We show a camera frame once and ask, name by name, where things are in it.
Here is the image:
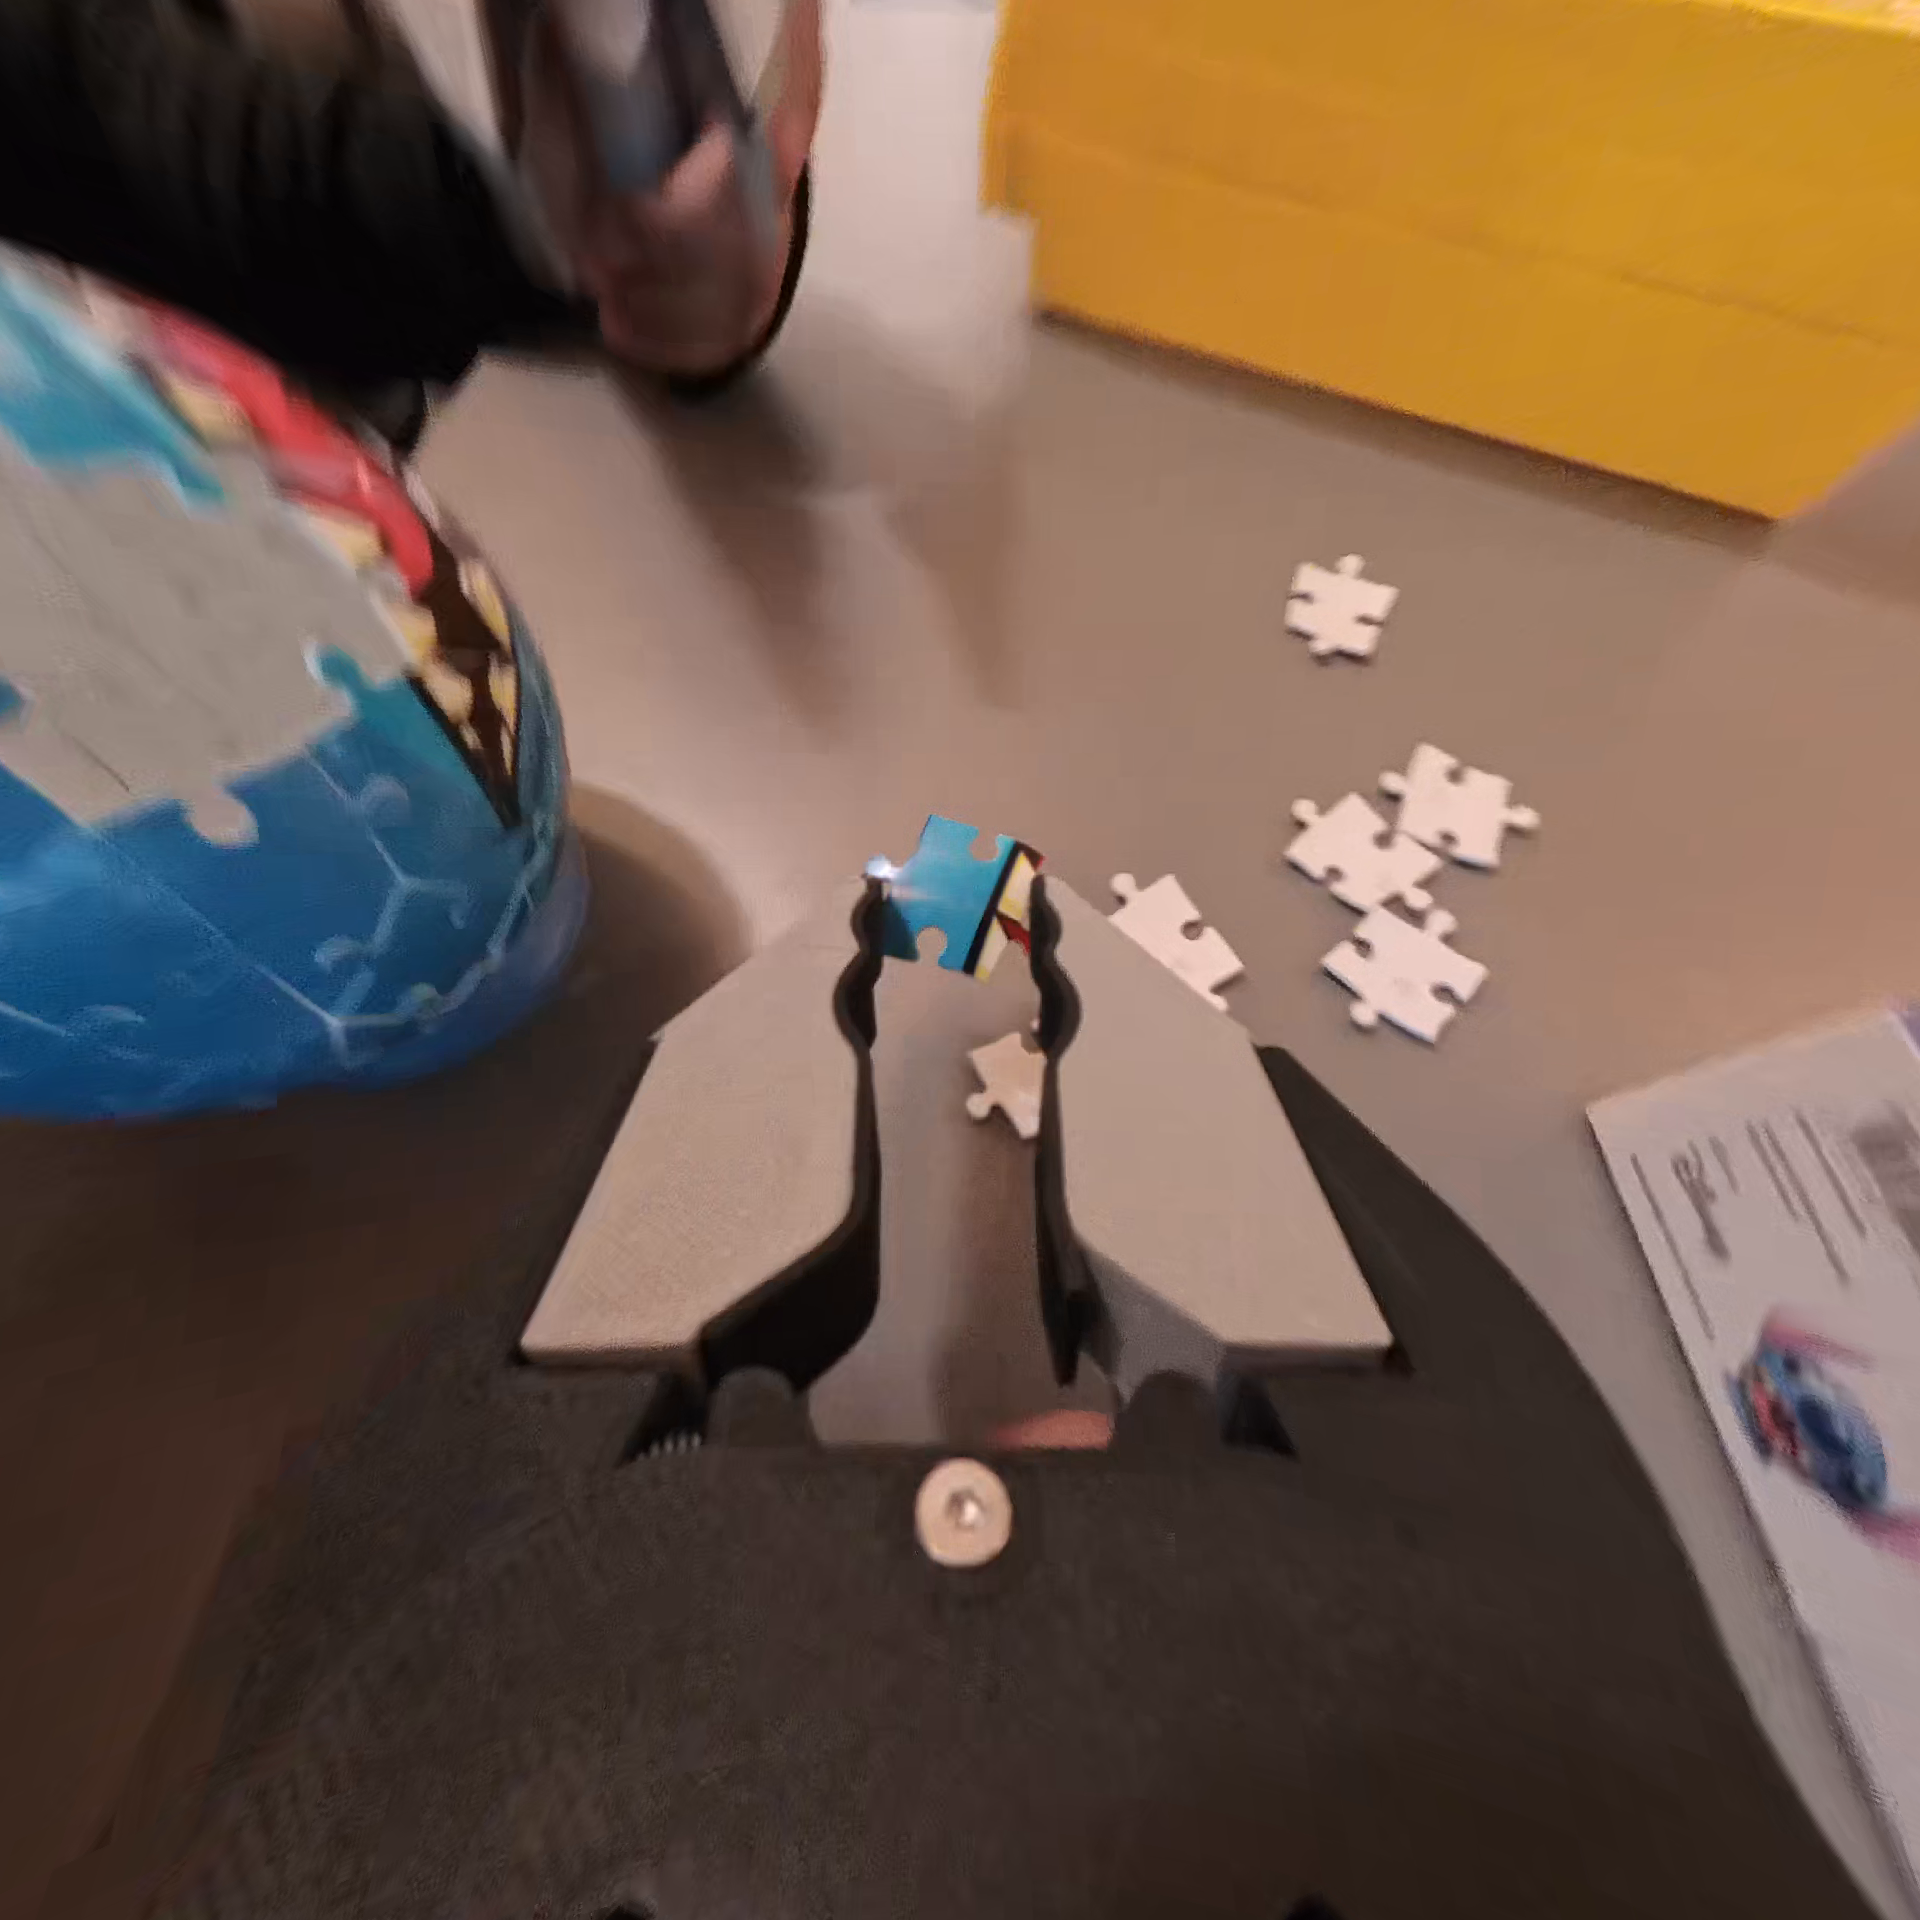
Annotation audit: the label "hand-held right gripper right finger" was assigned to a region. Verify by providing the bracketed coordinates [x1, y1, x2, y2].
[1028, 874, 1402, 1405]

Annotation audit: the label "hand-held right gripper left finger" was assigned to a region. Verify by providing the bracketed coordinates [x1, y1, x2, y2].
[520, 880, 889, 1400]

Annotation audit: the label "white puzzle pieces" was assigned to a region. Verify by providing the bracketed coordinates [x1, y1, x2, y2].
[965, 555, 1542, 1143]

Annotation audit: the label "blue multicoloured puzzle piece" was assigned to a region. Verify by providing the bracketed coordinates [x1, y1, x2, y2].
[869, 815, 1048, 984]

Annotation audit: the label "blue puzzle ball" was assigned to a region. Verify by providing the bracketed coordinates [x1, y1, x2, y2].
[0, 239, 589, 1122]

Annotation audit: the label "printed cardboard puzzle box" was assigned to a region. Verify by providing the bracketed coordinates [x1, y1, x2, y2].
[1584, 1002, 1920, 1910]

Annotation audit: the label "person's left hand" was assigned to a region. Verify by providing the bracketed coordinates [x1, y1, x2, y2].
[576, 85, 828, 397]

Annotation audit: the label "yellow plastic bin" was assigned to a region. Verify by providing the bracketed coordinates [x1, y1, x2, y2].
[980, 0, 1920, 519]

